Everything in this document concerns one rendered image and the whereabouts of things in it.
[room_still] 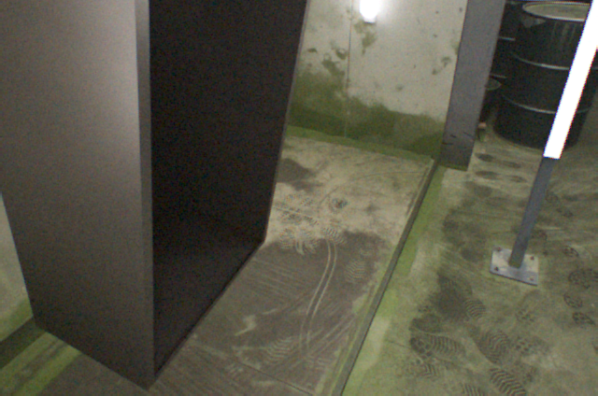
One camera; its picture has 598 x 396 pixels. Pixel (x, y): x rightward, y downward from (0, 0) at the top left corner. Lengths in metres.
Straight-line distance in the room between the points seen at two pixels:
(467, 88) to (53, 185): 2.31
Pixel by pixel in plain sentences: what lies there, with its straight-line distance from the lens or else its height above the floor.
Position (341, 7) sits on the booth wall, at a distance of 2.84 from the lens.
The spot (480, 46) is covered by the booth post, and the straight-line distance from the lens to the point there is 2.70.
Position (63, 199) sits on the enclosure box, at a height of 1.00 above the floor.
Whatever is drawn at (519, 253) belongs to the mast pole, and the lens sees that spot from 2.26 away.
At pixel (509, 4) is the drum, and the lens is 3.77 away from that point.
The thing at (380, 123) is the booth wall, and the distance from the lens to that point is 2.97.
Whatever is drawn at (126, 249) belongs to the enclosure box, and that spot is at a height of 0.92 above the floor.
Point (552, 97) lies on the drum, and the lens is 3.28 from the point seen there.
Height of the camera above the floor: 1.46
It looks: 31 degrees down
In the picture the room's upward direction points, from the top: straight up
